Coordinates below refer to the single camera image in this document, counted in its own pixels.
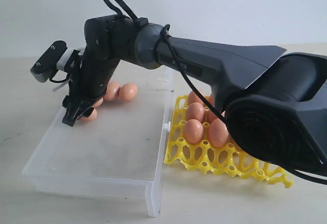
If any clear plastic tray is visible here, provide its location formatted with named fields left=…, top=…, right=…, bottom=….
left=22, top=68, right=173, bottom=217

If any black cable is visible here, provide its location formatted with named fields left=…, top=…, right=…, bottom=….
left=48, top=0, right=327, bottom=184

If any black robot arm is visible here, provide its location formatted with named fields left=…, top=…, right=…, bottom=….
left=62, top=15, right=326, bottom=177

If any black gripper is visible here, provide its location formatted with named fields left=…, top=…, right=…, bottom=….
left=62, top=49, right=120, bottom=127

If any yellow plastic egg tray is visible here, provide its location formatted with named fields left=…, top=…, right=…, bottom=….
left=164, top=95, right=294, bottom=188

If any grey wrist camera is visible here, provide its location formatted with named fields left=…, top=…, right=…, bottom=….
left=30, top=40, right=67, bottom=83

